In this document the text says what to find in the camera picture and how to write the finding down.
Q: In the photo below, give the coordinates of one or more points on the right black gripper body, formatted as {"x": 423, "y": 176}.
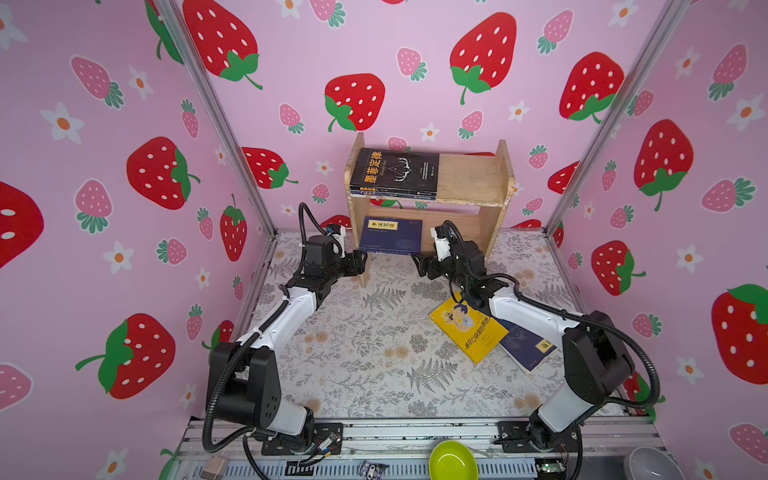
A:
{"x": 447, "y": 270}

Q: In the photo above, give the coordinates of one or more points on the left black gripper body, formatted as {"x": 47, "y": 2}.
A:
{"x": 339, "y": 269}

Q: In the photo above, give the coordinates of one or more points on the blue book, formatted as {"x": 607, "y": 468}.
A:
{"x": 528, "y": 350}
{"x": 391, "y": 236}

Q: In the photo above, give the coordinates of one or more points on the yellow cartoon cover book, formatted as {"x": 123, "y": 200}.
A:
{"x": 474, "y": 333}

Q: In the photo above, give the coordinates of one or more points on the dark portrait cover book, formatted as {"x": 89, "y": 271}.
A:
{"x": 395, "y": 195}

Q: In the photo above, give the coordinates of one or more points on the black book yellow title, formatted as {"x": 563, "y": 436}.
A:
{"x": 378, "y": 170}

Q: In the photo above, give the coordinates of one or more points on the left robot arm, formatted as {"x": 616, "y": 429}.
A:
{"x": 244, "y": 393}

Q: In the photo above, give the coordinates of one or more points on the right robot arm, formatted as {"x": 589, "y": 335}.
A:
{"x": 598, "y": 357}

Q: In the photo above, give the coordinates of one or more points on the wooden two-tier shelf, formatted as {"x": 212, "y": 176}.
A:
{"x": 484, "y": 182}

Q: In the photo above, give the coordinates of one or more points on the green bowl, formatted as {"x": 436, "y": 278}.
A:
{"x": 451, "y": 460}

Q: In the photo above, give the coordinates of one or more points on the grey bowl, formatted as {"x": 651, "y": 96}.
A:
{"x": 646, "y": 463}

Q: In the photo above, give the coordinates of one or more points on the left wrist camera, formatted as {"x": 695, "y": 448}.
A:
{"x": 337, "y": 231}

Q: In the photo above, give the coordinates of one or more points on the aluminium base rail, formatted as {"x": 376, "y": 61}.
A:
{"x": 403, "y": 447}

